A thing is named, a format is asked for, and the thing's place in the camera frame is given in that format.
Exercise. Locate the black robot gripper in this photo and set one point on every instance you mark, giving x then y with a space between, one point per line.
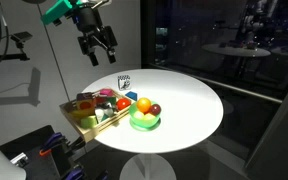
94 36

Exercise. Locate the dark red block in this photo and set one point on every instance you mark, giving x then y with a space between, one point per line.
100 99

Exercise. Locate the purple block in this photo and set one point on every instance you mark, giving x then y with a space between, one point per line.
84 96

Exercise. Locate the small dark green block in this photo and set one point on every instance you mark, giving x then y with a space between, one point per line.
112 100

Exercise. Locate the blue block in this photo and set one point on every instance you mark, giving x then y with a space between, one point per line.
131 96

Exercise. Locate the yellow block with red circle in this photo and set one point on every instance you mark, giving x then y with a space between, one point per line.
86 104

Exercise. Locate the light green block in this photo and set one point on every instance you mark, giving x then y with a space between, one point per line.
89 121

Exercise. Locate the wooden tray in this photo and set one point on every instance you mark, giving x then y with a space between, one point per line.
94 131

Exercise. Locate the red toy tomato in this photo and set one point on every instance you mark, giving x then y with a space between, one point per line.
123 103

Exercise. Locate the yellow toy banana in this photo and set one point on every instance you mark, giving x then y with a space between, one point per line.
82 112

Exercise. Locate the orange toy fruit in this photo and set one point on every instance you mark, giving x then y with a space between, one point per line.
144 104

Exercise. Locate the yellow toy lemon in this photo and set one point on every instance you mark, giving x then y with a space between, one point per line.
149 117
138 115

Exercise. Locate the dark red toy plum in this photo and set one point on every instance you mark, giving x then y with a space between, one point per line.
155 109

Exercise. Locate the green plastic bowl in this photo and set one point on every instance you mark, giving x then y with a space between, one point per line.
145 123

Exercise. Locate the purple clamp with orange tip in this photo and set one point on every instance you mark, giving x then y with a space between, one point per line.
52 141

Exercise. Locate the black base platform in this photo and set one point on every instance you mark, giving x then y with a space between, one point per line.
47 163

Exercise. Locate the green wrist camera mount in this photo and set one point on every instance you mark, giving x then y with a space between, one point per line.
57 10

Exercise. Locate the black side camera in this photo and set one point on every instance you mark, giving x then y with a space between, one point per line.
21 36

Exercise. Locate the black camera stand rod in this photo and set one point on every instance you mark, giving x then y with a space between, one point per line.
4 57

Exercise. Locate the white table pedestal base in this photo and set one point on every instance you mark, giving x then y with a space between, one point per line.
147 168

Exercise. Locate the grey window sill rail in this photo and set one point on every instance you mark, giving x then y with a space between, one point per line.
224 85

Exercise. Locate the silver metal bracket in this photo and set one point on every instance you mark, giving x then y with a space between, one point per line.
19 159

